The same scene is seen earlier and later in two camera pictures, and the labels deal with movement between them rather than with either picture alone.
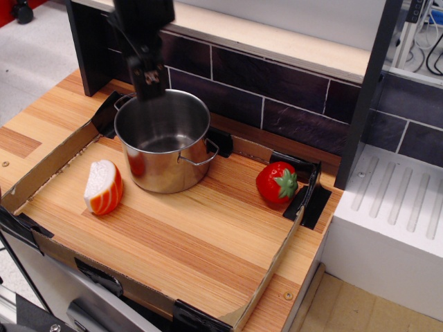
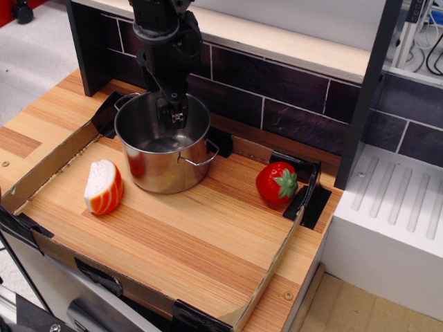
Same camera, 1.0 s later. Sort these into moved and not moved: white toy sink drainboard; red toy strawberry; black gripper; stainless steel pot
Moved: black gripper
Not moved: white toy sink drainboard; stainless steel pot; red toy strawberry
